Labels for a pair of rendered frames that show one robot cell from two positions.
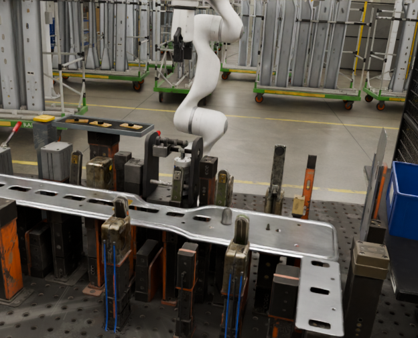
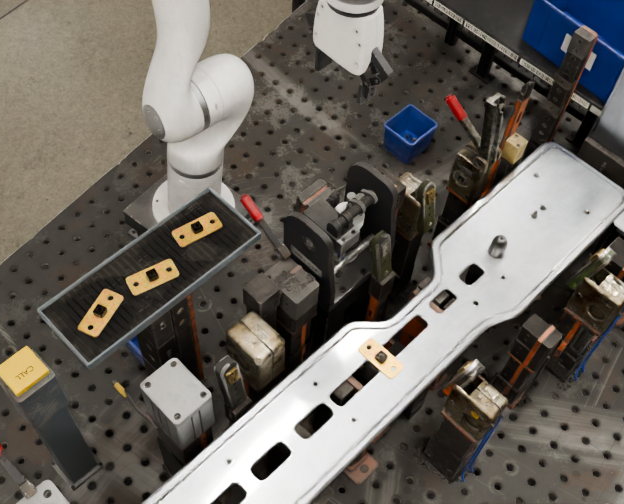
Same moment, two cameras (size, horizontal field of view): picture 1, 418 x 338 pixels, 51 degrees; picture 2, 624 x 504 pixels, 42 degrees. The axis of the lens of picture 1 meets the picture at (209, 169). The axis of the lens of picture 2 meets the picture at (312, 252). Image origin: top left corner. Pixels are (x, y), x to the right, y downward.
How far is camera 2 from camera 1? 159 cm
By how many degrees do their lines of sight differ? 58
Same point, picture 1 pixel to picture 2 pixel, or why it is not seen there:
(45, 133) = (56, 387)
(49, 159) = (195, 420)
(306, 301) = not seen: outside the picture
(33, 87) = not seen: outside the picture
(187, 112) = (193, 106)
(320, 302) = not seen: outside the picture
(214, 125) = (247, 92)
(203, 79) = (200, 28)
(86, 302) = (385, 485)
